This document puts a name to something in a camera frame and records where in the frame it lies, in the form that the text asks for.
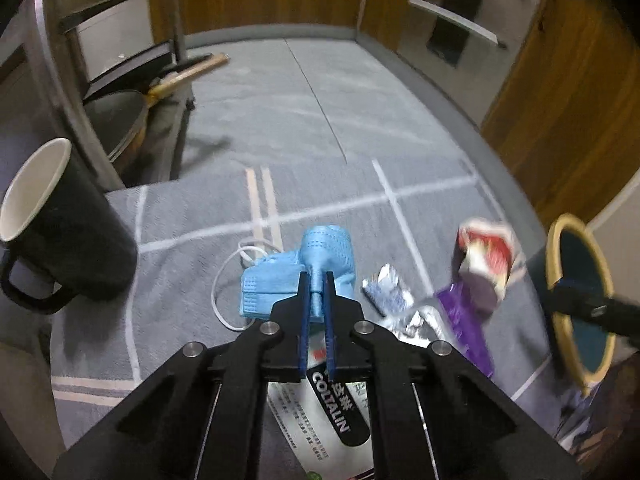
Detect purple spray bottle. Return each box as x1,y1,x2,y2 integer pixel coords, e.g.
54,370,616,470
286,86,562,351
436,282,495,378

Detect silver foil blister pack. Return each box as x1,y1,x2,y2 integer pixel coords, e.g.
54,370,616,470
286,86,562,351
390,304,458,348

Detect green white medicine box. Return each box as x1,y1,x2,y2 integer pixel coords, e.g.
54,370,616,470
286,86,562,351
267,332,375,479

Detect crushed floral paper cup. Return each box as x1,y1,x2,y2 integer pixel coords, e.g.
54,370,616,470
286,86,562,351
457,218,526,315

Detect blue face mask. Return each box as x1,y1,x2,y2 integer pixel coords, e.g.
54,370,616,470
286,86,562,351
224,226,356,323

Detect small foil piece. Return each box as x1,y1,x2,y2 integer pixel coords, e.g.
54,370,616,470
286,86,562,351
361,263,414,318

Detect yellow rimmed teal trash bin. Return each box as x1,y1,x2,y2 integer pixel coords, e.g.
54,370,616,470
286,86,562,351
526,214,616,396

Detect grey plaid cloth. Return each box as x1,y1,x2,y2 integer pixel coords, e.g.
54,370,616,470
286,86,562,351
51,157,578,479

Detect black mug white inside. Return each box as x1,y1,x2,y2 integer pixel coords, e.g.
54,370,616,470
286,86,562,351
1,138,138,314

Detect stainless steel oven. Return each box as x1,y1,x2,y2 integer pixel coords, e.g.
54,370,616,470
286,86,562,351
397,0,540,127

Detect wok with wooden handle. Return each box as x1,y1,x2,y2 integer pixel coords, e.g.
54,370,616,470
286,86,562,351
85,53,230,174

